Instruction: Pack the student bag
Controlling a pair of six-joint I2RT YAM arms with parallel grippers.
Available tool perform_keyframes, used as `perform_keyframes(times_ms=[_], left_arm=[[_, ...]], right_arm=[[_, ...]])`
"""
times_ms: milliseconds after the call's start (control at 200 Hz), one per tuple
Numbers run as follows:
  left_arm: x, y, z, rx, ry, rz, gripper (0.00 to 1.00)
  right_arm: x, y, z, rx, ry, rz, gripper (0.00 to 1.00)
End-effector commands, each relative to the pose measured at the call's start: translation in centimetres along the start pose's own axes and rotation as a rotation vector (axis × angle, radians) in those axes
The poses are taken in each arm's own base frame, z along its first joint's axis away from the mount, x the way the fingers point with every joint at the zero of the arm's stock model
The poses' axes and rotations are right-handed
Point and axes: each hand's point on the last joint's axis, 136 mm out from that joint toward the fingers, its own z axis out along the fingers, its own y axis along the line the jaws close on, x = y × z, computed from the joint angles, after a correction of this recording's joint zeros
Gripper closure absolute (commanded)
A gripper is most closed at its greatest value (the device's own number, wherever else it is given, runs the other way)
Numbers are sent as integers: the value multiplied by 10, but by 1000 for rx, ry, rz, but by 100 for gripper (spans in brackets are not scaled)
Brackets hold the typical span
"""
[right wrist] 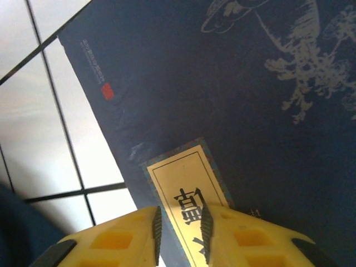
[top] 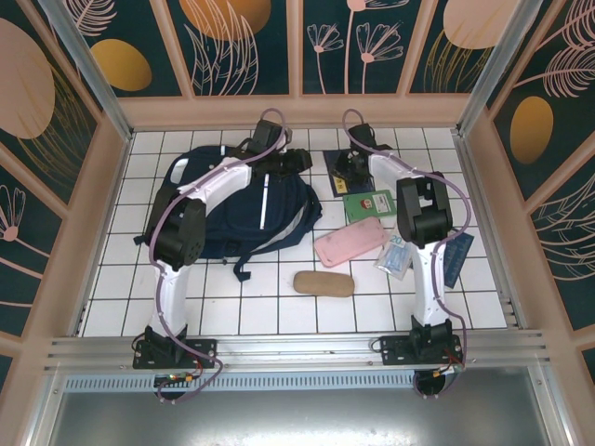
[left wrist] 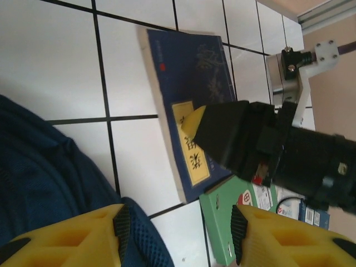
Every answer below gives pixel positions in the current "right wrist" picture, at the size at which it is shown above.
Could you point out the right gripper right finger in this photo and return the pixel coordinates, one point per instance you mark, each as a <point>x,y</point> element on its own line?
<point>250,242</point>

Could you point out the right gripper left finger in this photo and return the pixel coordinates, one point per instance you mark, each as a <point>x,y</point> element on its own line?
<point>116,242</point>

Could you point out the navy blue backpack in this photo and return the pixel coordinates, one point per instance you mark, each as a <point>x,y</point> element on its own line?
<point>19,228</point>

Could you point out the navy blue book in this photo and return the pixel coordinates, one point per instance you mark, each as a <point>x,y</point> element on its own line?
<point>194,83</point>

